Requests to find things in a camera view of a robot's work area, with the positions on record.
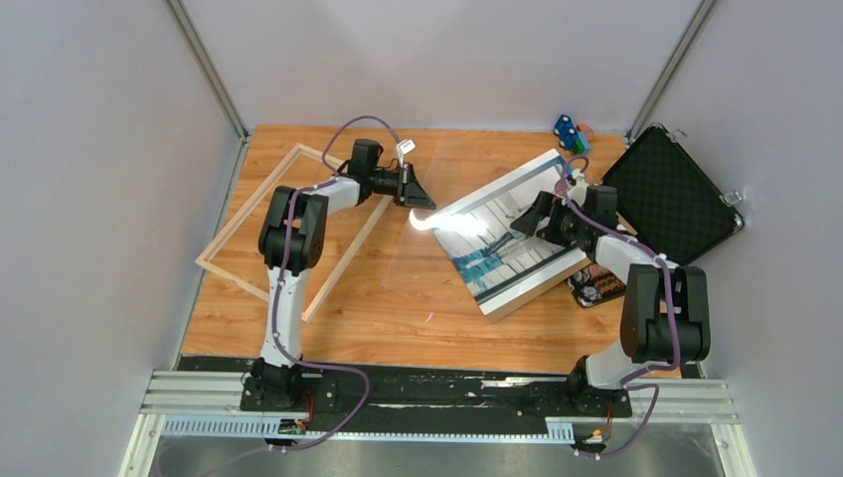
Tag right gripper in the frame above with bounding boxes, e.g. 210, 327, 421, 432
510, 191, 590, 248

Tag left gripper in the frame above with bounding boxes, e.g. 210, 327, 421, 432
369, 164, 436, 211

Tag light wooden picture frame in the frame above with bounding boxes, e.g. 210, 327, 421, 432
195, 143, 391, 322

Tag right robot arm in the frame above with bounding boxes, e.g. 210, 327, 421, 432
511, 186, 711, 416

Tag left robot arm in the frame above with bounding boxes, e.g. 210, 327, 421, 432
241, 139, 435, 411

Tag large printed photo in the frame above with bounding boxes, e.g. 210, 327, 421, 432
447, 149, 581, 307

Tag wooden backing board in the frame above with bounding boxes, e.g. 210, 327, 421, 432
479, 251, 590, 323

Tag poker chip tray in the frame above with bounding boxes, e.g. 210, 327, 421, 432
566, 263, 626, 308

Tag colourful toy blocks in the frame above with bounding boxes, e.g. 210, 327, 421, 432
553, 114, 594, 156

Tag black foam-lined case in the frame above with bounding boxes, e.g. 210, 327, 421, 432
601, 124, 745, 265

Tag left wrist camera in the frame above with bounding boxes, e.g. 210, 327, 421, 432
395, 138, 417, 168

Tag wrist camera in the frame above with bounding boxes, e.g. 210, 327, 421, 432
395, 138, 417, 168
566, 169, 590, 205

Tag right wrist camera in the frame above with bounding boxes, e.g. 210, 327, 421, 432
566, 169, 590, 205

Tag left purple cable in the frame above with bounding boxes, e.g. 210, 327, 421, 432
266, 115, 403, 455

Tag purple cable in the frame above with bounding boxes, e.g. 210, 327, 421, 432
558, 156, 683, 460
266, 115, 403, 455

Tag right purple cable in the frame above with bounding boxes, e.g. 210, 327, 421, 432
558, 156, 683, 460

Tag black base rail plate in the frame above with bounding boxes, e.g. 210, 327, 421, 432
238, 360, 633, 436

